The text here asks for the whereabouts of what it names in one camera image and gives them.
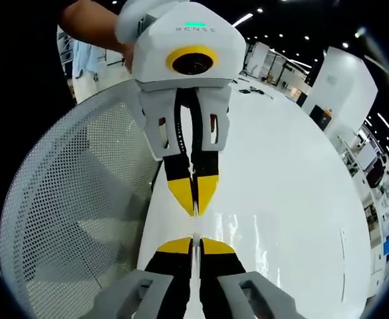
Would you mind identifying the white desk row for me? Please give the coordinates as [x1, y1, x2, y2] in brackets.
[336, 122, 389, 276]

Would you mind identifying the black box with orange top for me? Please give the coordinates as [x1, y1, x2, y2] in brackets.
[309, 105, 332, 131]

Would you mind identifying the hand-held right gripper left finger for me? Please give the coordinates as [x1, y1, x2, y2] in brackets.
[93, 237, 194, 319]

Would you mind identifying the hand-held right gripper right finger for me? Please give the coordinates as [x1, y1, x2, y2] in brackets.
[199, 237, 300, 319]

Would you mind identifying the table cable slot cover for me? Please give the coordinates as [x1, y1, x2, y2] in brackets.
[340, 228, 347, 302]

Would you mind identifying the black cable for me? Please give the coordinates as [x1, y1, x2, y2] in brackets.
[237, 85, 274, 101]

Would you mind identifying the grey mesh office chair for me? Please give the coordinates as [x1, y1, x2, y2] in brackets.
[0, 88, 164, 319]

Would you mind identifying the transparent food packaging bag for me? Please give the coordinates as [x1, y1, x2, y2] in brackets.
[210, 211, 281, 295]

